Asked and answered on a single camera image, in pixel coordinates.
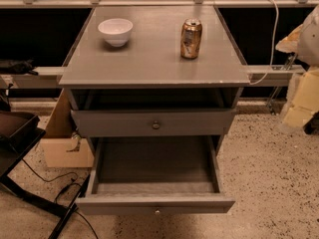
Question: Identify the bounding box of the grey drawer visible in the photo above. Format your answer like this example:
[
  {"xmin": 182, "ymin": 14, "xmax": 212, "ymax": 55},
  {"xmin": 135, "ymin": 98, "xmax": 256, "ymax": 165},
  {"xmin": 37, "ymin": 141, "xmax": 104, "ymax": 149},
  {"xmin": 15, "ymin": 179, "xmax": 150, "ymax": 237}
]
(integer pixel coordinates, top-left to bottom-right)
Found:
[
  {"xmin": 71, "ymin": 109, "xmax": 235, "ymax": 137},
  {"xmin": 77, "ymin": 136, "xmax": 234, "ymax": 215}
]

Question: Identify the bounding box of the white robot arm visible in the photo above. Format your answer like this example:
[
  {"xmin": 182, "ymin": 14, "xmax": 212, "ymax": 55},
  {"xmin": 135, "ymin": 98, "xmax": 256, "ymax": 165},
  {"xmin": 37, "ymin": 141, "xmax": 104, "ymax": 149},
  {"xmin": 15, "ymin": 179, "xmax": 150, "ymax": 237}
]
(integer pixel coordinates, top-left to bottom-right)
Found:
[{"xmin": 275, "ymin": 6, "xmax": 319, "ymax": 129}]

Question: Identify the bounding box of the grey top drawer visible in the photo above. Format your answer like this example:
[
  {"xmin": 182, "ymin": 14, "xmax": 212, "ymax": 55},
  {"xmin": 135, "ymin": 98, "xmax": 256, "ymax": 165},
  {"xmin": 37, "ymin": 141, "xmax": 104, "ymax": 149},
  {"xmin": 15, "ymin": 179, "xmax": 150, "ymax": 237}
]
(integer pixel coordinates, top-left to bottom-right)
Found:
[{"xmin": 71, "ymin": 109, "xmax": 235, "ymax": 137}]

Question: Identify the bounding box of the grey drawer cabinet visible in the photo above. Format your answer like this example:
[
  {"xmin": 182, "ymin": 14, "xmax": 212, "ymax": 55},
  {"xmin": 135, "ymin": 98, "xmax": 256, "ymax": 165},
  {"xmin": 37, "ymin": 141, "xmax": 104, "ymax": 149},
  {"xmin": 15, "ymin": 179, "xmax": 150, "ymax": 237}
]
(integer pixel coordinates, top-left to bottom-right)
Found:
[{"xmin": 58, "ymin": 5, "xmax": 251, "ymax": 157}]

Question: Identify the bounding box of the gold soda can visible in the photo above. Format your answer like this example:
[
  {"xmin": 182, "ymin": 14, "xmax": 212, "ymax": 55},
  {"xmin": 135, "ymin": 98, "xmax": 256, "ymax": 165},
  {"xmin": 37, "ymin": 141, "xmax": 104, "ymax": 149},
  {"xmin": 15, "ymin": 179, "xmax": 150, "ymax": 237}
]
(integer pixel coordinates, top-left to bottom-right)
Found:
[{"xmin": 180, "ymin": 18, "xmax": 202, "ymax": 59}]

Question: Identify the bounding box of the white ceramic bowl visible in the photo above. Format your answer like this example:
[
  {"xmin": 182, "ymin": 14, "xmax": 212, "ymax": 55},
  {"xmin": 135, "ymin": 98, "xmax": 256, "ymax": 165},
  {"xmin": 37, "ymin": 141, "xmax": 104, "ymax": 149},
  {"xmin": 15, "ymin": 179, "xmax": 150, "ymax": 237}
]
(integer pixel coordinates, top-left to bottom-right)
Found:
[{"xmin": 98, "ymin": 18, "xmax": 133, "ymax": 47}]

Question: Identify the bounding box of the cardboard box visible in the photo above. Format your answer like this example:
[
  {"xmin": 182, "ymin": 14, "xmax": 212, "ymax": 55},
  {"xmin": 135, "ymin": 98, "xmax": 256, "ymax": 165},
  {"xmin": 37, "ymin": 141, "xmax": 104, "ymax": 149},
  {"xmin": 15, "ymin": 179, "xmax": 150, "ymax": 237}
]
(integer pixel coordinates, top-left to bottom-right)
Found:
[{"xmin": 40, "ymin": 91, "xmax": 94, "ymax": 168}]

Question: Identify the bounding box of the black chair base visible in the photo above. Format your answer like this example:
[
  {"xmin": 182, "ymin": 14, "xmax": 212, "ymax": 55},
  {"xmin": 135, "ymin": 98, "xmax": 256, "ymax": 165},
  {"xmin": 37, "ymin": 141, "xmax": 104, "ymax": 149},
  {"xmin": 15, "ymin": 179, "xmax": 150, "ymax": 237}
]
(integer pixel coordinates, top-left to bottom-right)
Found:
[{"xmin": 0, "ymin": 111, "xmax": 89, "ymax": 239}]

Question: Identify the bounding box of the black cable on floor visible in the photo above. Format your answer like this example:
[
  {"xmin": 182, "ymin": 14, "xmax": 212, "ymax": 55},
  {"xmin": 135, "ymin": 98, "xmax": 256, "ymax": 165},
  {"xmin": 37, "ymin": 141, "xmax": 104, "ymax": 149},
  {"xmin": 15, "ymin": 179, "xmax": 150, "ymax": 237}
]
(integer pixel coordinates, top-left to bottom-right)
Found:
[{"xmin": 19, "ymin": 157, "xmax": 100, "ymax": 239}]

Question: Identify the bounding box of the metal railing frame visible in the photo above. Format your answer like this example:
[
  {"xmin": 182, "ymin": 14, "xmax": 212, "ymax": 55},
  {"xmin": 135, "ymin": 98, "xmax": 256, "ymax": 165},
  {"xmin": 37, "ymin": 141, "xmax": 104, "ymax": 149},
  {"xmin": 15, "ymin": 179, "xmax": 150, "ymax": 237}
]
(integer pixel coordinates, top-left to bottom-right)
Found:
[{"xmin": 0, "ymin": 0, "xmax": 319, "ymax": 115}]

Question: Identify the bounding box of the black object on rail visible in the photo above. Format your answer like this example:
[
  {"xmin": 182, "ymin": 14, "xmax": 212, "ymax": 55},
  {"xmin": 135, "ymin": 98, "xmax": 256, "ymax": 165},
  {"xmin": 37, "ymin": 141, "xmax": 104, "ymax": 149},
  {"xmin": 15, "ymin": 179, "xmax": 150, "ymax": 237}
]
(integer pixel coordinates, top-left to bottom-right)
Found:
[{"xmin": 0, "ymin": 59, "xmax": 38, "ymax": 76}]

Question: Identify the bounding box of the white cable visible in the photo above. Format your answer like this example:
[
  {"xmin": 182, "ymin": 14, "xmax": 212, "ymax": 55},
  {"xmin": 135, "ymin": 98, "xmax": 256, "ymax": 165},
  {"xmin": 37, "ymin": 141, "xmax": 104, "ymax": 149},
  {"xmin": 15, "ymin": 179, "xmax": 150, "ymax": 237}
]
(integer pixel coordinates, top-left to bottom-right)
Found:
[{"xmin": 249, "ymin": 0, "xmax": 280, "ymax": 86}]

